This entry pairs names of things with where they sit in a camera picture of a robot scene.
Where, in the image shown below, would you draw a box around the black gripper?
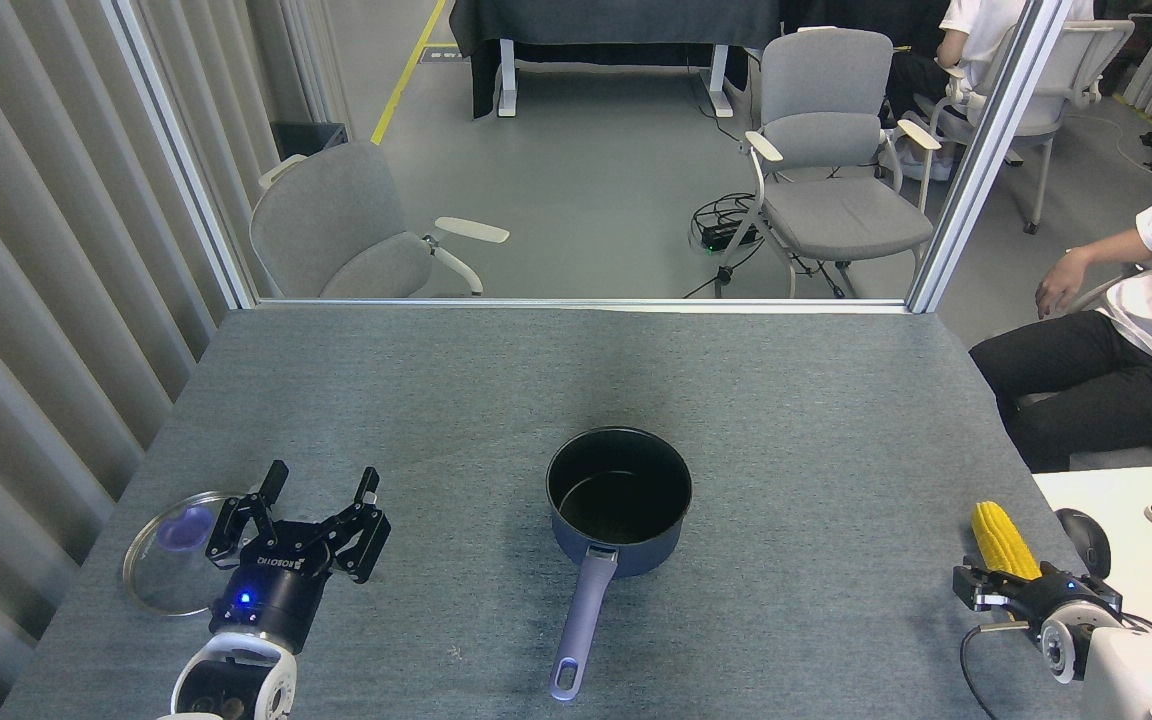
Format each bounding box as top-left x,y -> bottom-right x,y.
206,460 -> 392,656
953,563 -> 1123,627

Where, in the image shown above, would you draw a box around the yellow corn cob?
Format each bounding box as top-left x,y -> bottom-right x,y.
972,501 -> 1043,581

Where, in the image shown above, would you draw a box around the glass lid with blue knob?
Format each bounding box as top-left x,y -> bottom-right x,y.
122,490 -> 257,618

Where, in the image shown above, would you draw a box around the person's right hand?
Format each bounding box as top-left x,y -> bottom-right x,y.
1034,248 -> 1095,319

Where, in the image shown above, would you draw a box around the black computer mouse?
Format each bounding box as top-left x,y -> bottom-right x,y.
1056,508 -> 1112,582

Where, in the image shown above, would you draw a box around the white table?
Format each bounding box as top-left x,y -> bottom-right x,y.
1033,462 -> 1152,720

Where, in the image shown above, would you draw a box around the grey chair with white armrests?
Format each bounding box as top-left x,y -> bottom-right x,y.
249,140 -> 511,299
714,28 -> 942,299

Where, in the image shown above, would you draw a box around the black power strip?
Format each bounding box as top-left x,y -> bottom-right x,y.
698,222 -> 762,251

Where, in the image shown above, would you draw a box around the white-framed mesh office chair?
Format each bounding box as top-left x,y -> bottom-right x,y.
911,18 -> 1135,235

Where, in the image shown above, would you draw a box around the seated person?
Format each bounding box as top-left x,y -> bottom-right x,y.
881,0 -> 1097,183

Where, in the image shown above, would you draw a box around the desk with black cloth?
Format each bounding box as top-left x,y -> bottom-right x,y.
449,0 -> 782,119

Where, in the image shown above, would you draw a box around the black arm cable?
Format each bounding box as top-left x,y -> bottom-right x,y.
958,620 -> 1037,720

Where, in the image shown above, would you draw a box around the blue pot with long handle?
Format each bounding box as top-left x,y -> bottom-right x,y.
546,427 -> 693,703

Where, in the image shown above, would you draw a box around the silver aluminium rail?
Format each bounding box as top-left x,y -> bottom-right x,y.
254,297 -> 912,314

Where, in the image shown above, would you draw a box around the silver aluminium post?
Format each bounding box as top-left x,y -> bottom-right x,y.
101,0 -> 259,309
906,0 -> 1075,314

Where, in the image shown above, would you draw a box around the black floor cables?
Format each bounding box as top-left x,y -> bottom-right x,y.
684,193 -> 847,299

